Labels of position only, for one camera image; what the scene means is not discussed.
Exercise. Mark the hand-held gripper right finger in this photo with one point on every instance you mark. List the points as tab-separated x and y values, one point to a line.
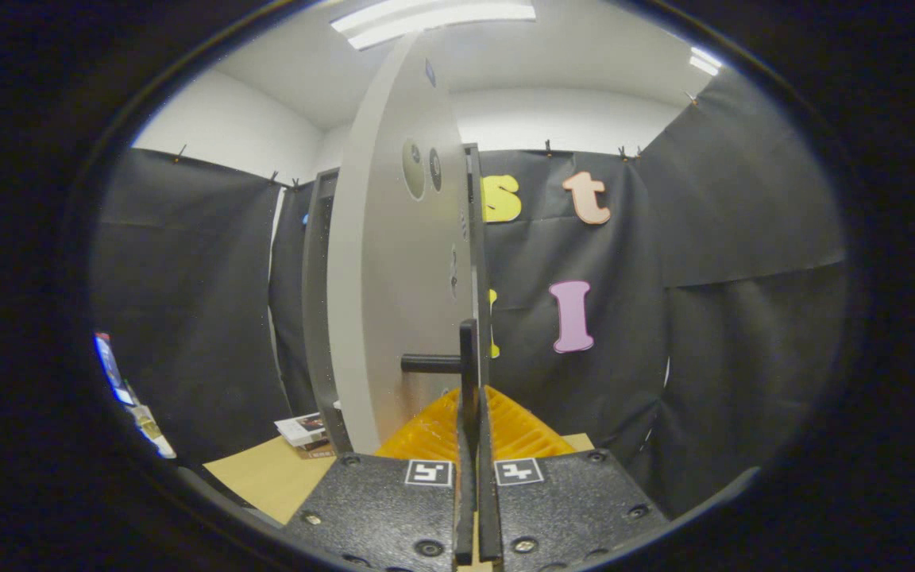
569	508

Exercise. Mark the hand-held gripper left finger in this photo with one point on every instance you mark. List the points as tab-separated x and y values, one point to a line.
378	508

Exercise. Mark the light grey shoe cabinet door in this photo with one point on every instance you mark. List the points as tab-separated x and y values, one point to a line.
394	262

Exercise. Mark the brown book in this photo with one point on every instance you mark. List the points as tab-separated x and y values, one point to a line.
318	451

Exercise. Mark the white flat box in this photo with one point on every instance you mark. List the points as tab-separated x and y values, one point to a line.
303	429

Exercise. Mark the black backdrop cloth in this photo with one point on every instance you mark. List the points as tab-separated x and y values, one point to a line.
187	302

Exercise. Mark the blue white packet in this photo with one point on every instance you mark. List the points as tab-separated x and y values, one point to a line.
112	369

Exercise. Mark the small ceiling light panel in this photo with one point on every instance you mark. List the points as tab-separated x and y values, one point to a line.
705	61

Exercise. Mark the long ceiling light panel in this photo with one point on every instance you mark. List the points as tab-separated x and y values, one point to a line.
426	17

